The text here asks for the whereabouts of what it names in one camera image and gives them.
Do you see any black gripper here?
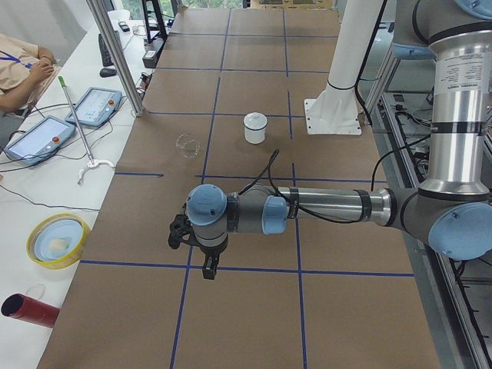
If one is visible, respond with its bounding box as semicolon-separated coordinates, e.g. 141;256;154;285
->
201;245;224;279

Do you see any clear glass funnel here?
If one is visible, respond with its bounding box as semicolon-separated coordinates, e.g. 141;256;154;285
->
176;133;201;159

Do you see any white cup lid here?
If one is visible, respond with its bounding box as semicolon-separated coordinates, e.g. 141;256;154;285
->
243;112;268;131

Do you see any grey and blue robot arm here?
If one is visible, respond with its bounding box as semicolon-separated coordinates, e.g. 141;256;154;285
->
168;1;491;279

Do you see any white enamel cup blue rim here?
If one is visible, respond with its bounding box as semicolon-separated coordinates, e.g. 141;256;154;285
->
244;122;268;145

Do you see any yellow bowl with blue plate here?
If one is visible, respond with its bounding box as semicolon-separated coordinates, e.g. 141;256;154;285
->
26;213;91;270

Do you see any red cylinder tube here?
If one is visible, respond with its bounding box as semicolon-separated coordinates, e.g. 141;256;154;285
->
1;294;60;328

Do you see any far teach pendant tablet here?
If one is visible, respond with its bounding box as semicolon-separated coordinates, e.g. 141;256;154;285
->
74;87;122;128

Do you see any teach pendant tablet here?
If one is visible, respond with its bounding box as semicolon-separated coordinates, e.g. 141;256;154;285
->
74;87;122;128
4;115;75;165

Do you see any near teach pendant tablet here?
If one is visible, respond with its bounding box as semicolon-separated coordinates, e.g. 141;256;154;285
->
4;115;75;165

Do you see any black computer mouse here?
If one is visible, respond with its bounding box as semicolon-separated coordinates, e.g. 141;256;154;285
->
99;67;117;78

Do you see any black keyboard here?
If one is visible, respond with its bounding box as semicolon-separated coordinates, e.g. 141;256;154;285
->
98;34;113;67

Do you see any seated person beige shirt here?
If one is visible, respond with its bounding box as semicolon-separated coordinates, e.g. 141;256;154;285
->
1;34;61;113

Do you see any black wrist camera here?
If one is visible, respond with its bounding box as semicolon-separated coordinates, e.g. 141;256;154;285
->
168;214;193;250

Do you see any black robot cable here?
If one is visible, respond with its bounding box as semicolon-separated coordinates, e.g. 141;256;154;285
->
238;149;431;224

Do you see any grabber stick green handle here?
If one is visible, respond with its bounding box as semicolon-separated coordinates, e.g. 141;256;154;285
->
58;76;115;185

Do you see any aluminium frame post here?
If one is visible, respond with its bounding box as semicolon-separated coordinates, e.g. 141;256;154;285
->
86;0;144;117

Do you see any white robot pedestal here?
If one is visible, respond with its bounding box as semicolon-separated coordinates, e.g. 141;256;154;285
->
304;0;386;135

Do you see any aluminium side frame rail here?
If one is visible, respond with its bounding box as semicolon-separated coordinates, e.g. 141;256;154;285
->
367;50;491;368

